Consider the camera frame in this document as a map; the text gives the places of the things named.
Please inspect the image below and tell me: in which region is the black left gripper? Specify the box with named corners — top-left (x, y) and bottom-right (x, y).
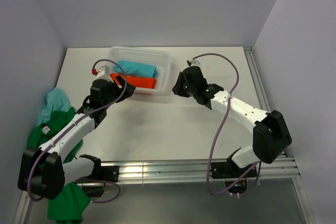
top-left (102, 74), bottom-right (135, 108)

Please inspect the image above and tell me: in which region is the white perforated plastic basket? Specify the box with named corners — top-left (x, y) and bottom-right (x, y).
top-left (106, 46), bottom-right (171, 95)

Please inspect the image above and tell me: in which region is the teal t-shirt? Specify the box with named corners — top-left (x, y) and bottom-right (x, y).
top-left (113, 60), bottom-right (158, 78)

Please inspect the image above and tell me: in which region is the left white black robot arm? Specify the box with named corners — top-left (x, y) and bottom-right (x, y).
top-left (17, 74), bottom-right (136, 201)

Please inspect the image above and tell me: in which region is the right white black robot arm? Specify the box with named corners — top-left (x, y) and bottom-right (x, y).
top-left (172, 66), bottom-right (292, 177)

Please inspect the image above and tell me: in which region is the orange rolled t-shirt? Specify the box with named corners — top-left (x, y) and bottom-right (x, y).
top-left (110, 73), bottom-right (156, 89)

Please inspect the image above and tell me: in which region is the light aqua t-shirt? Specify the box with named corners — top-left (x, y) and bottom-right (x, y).
top-left (37, 87), bottom-right (71, 125)

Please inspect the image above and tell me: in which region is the green t-shirt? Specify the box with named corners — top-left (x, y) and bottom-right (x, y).
top-left (27, 107), bottom-right (90, 223)

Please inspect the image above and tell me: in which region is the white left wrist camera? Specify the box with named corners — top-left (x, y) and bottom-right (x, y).
top-left (96, 66), bottom-right (111, 81)

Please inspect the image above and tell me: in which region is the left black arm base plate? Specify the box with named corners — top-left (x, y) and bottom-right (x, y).
top-left (76, 165), bottom-right (121, 198)

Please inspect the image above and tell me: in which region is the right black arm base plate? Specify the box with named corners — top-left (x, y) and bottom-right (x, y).
top-left (206, 161), bottom-right (258, 180)

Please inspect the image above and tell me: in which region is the aluminium extrusion frame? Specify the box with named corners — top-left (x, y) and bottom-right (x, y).
top-left (12, 46), bottom-right (316, 224)

